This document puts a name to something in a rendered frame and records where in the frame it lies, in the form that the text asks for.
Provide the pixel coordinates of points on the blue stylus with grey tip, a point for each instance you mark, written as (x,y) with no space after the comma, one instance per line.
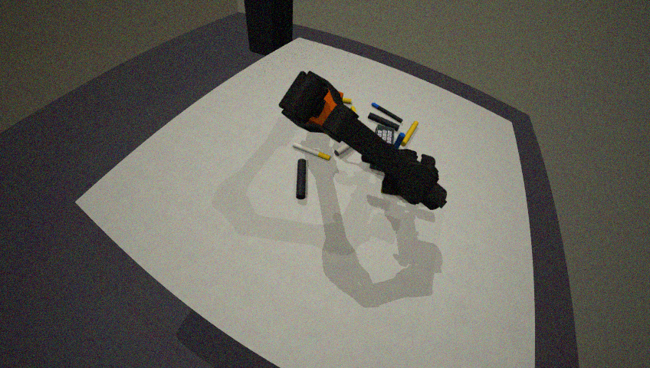
(399,140)

